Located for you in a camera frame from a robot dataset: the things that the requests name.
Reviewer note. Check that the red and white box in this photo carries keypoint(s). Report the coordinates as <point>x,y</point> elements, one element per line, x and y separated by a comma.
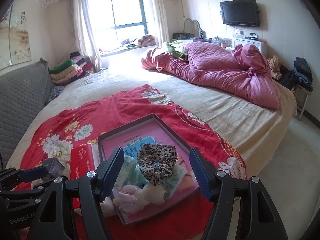
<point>84,158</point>

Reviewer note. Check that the pink quilted duvet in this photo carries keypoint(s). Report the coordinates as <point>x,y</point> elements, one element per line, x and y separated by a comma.
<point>243,72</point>

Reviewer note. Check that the pink and blue book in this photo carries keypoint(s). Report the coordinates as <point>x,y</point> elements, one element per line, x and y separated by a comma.
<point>150,144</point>

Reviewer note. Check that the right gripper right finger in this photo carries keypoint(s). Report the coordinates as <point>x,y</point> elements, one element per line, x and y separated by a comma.
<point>204,172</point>

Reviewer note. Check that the white curtain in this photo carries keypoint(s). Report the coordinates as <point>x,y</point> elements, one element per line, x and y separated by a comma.
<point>83,32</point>
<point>160,21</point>

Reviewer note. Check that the left white curtain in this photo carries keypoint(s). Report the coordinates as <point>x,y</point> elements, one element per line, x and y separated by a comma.
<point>83,32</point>

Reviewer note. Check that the right white curtain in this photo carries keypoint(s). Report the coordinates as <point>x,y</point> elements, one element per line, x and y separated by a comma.
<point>160,21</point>

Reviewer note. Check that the white cabinet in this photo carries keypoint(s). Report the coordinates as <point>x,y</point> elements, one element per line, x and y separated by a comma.
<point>262,46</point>

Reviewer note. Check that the pile of dark clothes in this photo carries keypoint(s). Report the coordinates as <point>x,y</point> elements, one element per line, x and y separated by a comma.
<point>300,75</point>

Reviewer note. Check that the stack of folded clothes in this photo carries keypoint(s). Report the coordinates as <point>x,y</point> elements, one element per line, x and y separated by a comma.
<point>74,68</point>

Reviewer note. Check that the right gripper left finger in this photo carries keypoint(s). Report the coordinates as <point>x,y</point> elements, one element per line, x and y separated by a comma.
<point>108,172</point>

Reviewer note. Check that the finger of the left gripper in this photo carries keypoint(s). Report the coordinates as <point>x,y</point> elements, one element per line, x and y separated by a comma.
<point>33,174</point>

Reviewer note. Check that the beige bed sheet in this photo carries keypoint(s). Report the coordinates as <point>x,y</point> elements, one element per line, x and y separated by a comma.
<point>255,132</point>

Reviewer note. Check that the cream plush toy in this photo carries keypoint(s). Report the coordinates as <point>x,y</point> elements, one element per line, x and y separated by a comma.
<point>131,199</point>

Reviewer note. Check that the green cloth on duvet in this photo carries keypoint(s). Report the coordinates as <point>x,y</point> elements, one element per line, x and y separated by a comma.
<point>176,52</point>

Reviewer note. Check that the grey quilted headboard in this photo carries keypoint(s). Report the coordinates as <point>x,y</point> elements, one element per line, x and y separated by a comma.
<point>24,92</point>

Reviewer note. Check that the colourful cushion on windowsill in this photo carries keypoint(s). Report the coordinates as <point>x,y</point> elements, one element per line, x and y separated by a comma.
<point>146,40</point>

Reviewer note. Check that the black wall television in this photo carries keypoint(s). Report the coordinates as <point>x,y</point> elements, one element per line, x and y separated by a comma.
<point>243,13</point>

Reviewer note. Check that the leopard print scrunchie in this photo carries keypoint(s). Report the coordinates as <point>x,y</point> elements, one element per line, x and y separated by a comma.
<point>156,161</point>

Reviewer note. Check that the blue framed window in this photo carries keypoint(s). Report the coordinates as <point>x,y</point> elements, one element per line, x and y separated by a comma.
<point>117,14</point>

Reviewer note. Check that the floral wall painting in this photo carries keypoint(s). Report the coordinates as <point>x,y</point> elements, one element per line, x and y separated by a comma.
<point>15,46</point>

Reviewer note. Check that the dark cube box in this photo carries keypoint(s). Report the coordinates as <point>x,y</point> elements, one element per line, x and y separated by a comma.
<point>54,168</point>

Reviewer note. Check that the green item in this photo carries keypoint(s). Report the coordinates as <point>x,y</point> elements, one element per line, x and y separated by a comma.
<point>130,174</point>

